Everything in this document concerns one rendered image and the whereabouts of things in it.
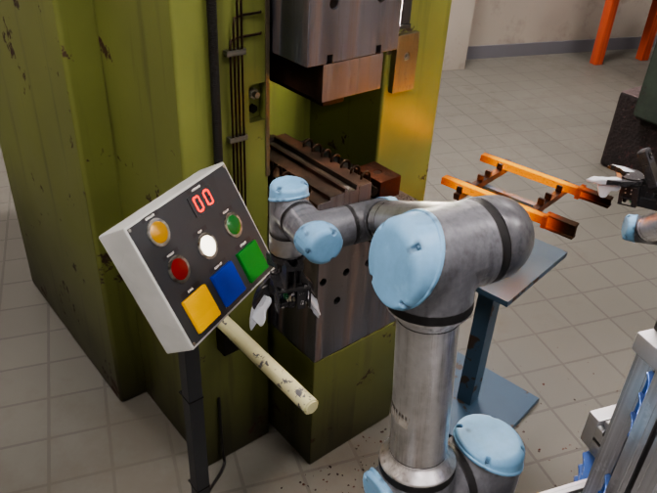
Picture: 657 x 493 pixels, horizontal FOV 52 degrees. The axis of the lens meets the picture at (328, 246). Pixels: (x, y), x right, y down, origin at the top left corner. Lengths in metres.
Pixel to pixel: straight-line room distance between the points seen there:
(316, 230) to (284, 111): 1.15
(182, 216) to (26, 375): 1.59
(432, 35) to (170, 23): 0.87
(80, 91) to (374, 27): 0.83
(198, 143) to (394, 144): 0.72
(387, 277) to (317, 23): 0.90
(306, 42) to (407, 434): 0.97
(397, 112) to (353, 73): 0.41
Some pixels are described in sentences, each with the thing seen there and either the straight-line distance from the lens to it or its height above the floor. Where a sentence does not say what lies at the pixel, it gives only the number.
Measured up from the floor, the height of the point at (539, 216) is 0.94.
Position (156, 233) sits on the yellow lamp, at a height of 1.17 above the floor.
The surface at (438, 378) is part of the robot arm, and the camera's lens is 0.92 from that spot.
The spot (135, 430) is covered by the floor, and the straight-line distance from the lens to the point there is 2.56.
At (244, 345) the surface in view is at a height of 0.64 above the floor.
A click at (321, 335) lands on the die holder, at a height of 0.57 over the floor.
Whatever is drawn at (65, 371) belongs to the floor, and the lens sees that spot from 2.84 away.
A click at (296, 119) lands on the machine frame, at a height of 1.00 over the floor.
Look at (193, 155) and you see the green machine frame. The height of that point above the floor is 1.15.
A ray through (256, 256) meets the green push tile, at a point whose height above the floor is 1.01.
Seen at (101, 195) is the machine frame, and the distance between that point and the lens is 2.15.
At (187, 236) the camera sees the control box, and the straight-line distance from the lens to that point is 1.40.
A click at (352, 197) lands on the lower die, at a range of 1.89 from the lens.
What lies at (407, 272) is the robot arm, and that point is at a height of 1.41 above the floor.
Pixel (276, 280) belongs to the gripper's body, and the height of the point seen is 1.07.
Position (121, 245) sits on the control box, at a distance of 1.33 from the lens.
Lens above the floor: 1.86
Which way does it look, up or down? 33 degrees down
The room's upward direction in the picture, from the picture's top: 3 degrees clockwise
